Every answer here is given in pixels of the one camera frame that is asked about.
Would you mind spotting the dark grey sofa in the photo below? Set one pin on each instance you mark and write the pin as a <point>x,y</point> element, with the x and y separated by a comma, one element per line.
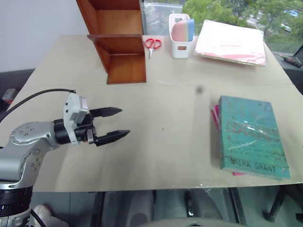
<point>14,78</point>

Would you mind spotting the pink paper stack in plastic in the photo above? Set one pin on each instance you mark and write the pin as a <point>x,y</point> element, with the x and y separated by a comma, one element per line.
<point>229,42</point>

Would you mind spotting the black table leg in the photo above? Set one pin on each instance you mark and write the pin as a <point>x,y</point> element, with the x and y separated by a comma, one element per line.
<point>98,208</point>
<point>237,208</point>

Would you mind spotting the black chair base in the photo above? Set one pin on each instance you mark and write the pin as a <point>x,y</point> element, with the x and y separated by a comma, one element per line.
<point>274,208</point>

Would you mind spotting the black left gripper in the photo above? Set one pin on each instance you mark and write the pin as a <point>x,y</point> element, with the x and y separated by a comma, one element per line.
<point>84,132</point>

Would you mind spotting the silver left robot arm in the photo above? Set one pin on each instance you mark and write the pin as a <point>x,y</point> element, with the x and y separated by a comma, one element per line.
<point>28,134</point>

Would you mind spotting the teal book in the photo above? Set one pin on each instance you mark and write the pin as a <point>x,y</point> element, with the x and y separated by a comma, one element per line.
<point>248,132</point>

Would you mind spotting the white plastic storage bin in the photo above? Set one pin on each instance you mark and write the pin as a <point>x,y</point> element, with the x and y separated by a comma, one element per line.
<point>181,50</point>

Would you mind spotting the pink book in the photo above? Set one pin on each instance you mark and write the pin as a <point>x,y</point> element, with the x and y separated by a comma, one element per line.
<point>215,116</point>

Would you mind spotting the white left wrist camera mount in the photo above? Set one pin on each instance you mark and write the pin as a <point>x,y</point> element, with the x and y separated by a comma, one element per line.
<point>71,106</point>

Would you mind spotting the grey rounded shape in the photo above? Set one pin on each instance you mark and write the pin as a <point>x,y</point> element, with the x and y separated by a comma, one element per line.
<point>47,216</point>

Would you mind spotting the black and red device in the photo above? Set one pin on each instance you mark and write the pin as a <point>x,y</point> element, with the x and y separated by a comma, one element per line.
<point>293,60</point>

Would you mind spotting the wooden shelf unit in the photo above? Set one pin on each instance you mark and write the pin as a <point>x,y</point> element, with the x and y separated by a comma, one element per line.
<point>125,68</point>

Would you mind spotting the pastel rainbow striped pouch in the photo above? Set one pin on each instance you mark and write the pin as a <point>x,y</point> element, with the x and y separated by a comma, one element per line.
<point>182,30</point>

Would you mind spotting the clear plastic bag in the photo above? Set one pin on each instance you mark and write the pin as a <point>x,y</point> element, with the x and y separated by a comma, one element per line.
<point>161,19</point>

